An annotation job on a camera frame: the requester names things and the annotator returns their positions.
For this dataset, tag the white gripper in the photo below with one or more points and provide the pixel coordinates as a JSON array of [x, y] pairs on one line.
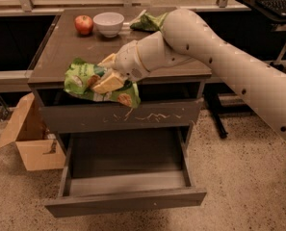
[[127, 62]]

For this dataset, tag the green rice chip bag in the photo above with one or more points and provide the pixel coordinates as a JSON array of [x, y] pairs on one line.
[[82, 76]]

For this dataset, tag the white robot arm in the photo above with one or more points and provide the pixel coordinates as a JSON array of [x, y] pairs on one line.
[[182, 35]]

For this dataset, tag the scratched upper grey drawer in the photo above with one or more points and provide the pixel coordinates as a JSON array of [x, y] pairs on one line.
[[112, 116]]

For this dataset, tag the dark green snack bag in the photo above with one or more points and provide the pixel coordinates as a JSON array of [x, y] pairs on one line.
[[147, 22]]

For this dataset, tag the grey drawer cabinet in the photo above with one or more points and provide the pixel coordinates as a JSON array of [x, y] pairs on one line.
[[181, 82]]

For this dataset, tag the open lower grey drawer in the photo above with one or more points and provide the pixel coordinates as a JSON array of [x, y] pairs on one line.
[[124, 171]]

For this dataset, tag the white bowl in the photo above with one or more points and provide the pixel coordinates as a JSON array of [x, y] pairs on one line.
[[108, 24]]

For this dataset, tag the red apple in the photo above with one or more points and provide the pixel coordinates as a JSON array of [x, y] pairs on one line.
[[83, 24]]

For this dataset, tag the open cardboard box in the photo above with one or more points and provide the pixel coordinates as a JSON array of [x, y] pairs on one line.
[[38, 148]]

